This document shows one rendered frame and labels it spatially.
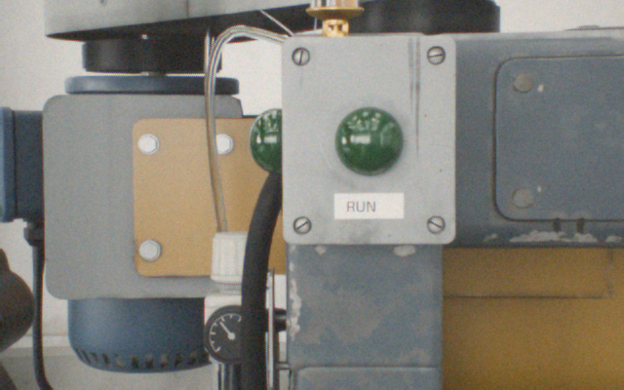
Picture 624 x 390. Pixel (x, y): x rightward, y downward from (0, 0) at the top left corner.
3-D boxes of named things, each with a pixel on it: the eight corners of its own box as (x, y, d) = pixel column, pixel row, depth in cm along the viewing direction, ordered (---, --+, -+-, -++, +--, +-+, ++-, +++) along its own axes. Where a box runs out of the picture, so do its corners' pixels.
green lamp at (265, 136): (247, 175, 52) (246, 107, 52) (250, 173, 55) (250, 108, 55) (304, 175, 52) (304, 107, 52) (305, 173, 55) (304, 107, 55)
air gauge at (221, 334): (202, 366, 76) (202, 307, 76) (205, 360, 78) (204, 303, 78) (260, 365, 76) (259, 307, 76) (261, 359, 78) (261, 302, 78)
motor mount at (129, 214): (40, 303, 94) (37, 94, 93) (58, 291, 101) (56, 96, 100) (403, 298, 94) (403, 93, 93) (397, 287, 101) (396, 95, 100)
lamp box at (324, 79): (283, 245, 52) (281, 36, 51) (285, 235, 56) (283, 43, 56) (455, 244, 52) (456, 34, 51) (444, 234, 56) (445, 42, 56)
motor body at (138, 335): (48, 382, 98) (44, 73, 97) (85, 345, 114) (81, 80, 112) (237, 377, 98) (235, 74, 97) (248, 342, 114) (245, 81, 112)
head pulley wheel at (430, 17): (350, 44, 67) (350, -2, 67) (345, 53, 76) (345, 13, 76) (512, 41, 67) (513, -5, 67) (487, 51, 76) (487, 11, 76)
